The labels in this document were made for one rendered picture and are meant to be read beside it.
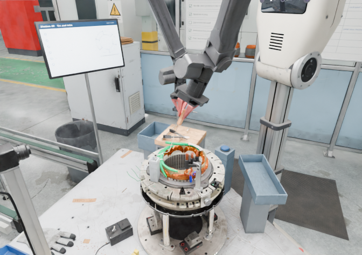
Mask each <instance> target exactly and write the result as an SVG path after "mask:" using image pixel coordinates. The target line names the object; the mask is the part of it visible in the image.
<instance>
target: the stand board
mask: <svg viewBox="0 0 362 255"><path fill-rule="evenodd" d="M174 126H175V124H171V125H170V126H169V127H168V128H167V129H166V130H165V131H164V132H163V133H162V134H161V135H159V136H158V137H157V138H156V139H155V144H156V145H160V146H165V147H167V146H169V145H171V144H166V143H165V141H170V142H175V143H191V144H195V145H198V146H199V144H200V143H201V142H202V140H203V139H204V138H205V136H206V131H203V130H198V129H193V128H190V131H189V132H188V133H187V129H188V128H189V127H185V126H178V127H176V128H175V129H174V130H176V129H177V130H176V132H178V133H179V134H181V135H182V136H187V137H185V138H186V139H184V138H183V139H182V140H181V141H180V142H179V138H174V139H173V138H171V139H168V138H165V139H164V140H163V141H162V138H163V135H164V134H167V133H168V132H169V129H172V128H173V127H174ZM169 135H171V136H179V135H176V134H175V135H174V133H170V134H169ZM188 137H189V138H188ZM187 139H188V140H187ZM172 140H173V141H172Z"/></svg>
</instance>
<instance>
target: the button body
mask: <svg viewBox="0 0 362 255"><path fill-rule="evenodd" d="M223 145H224V144H222V145H221V146H223ZM221 146H219V147H218V148H216V149H215V151H214V154H215V155H216V156H217V157H218V158H219V159H220V160H221V162H222V164H220V165H224V168H225V176H224V183H225V192H224V195H225V194H226V193H227V192H229V191H230V190H231V181H232V172H233V164H234V155H235V149H234V148H231V147H229V148H230V149H231V150H230V151H229V152H222V151H220V147H221Z"/></svg>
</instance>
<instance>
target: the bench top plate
mask: <svg viewBox="0 0 362 255"><path fill-rule="evenodd" d="M128 151H129V150H128V149H125V148H121V149H120V150H119V151H117V152H116V153H115V154H114V155H113V156H112V157H110V158H109V159H108V160H107V161H106V162H104V163H103V164H102V165H101V166H100V167H99V168H97V169H96V170H95V171H94V172H93V173H92V174H90V175H89V176H88V177H87V178H85V179H84V180H83V181H82V182H81V183H80V184H78V185H77V186H76V187H75V188H74V189H72V190H71V191H70V192H69V193H68V194H67V195H65V196H64V197H63V198H62V199H61V200H60V201H58V202H57V203H56V204H55V205H54V206H53V207H51V208H50V209H49V210H48V211H47V212H46V213H44V214H43V215H42V216H40V217H39V218H38V219H39V222H40V225H41V227H42V229H43V228H53V229H57V230H59V231H65V232H70V233H73V234H75V235H76V238H75V239H70V238H66V237H62V238H64V239H67V240H70V241H72V242H73V243H74V246H72V247H69V246H66V245H64V244H60V243H57V244H59V245H61V246H62V247H64V248H65V249H66V253H64V254H61V253H60V252H58V251H57V250H55V249H52V250H51V251H52V252H53V253H54V254H55V255H95V254H96V252H97V250H98V249H99V248H100V247H101V246H103V245H105V244H107V243H109V240H108V238H107V235H106V231H105V228H106V227H108V226H110V225H113V224H115V223H117V222H119V221H121V220H123V219H125V218H127V219H128V220H129V222H130V224H131V225H132V227H133V234H134V235H132V236H130V238H127V239H125V240H123V241H121V242H119V243H117V244H115V245H113V246H111V245H110V243H109V244H107V245H105V246H103V247H102V248H100V249H99V250H98V252H97V254H96V255H105V254H106V255H131V254H132V253H134V250H135V249H137V250H139V255H149V254H148V253H147V252H146V250H145V249H144V248H143V246H142V245H141V243H140V240H139V237H138V233H137V224H138V219H139V216H140V214H141V212H142V210H143V209H144V208H145V206H146V205H147V204H146V205H145V201H144V200H143V198H142V195H141V191H140V184H141V181H139V180H140V179H139V178H140V177H141V172H140V170H141V166H142V163H143V162H144V153H140V152H136V151H132V152H131V153H130V154H128V155H127V156H126V157H124V158H120V157H121V156H122V155H124V154H125V153H127V152H128ZM141 162H142V163H141ZM131 168H132V169H133V170H132V169H131ZM138 168H139V169H140V170H139V169H138ZM135 173H136V174H137V175H136V174H135ZM128 174H129V175H130V176H129V175H128ZM137 176H138V177H137ZM132 177H133V178H134V179H133V178H132ZM135 179H136V180H137V181H136V180H135ZM73 199H96V201H95V202H72V201H73ZM241 201H242V197H241V196H240V195H239V194H238V193H237V192H236V191H235V190H234V189H233V188H231V190H230V191H229V192H227V193H226V194H225V195H224V196H223V198H222V200H221V202H220V203H219V204H218V206H219V207H220V208H221V210H222V211H223V213H224V215H225V217H226V221H227V237H226V240H225V243H224V245H223V246H222V248H221V249H220V251H219V252H218V253H217V254H216V255H306V254H305V253H303V252H302V251H301V250H300V249H299V248H298V247H297V246H296V245H295V244H294V243H292V242H291V241H290V240H289V239H288V238H287V237H286V236H285V235H284V234H283V233H281V232H280V231H279V230H278V229H277V228H276V227H274V226H273V225H272V224H271V223H270V222H269V221H268V220H267V221H266V226H265V230H264V233H245V231H244V228H243V225H242V221H241V218H240V208H241ZM23 233H24V232H22V233H21V234H19V235H18V236H17V237H16V238H15V239H14V240H13V241H12V242H11V243H9V245H11V246H13V247H15V248H17V249H20V250H22V251H24V252H26V253H28V254H30V255H33V253H32V251H31V249H30V248H29V247H28V245H27V244H25V243H22V242H17V239H18V238H19V237H20V236H21V235H22V234H23ZM84 239H90V242H89V244H86V243H83V241H84ZM242 240H243V241H242ZM77 246H78V247H77ZM91 246H92V247H91Z"/></svg>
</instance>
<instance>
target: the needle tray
mask: <svg viewBox="0 0 362 255"><path fill-rule="evenodd" d="M238 163H239V166H240V168H241V171H242V173H243V176H244V178H245V183H244V187H243V195H242V201H241V208H240V218H241V221H242V225H243V228H244V231H245V233H264V230H265V226H266V221H267V217H268V212H269V207H270V204H286V200H287V196H288V195H287V193H286V191H285V190H284V188H283V186H282V185H281V183H280V181H279V179H278V178H277V176H276V174H275V173H274V171H273V169H272V168H271V166H270V164H269V162H268V161H267V159H266V157H265V156H264V154H240V155H239V161H238Z"/></svg>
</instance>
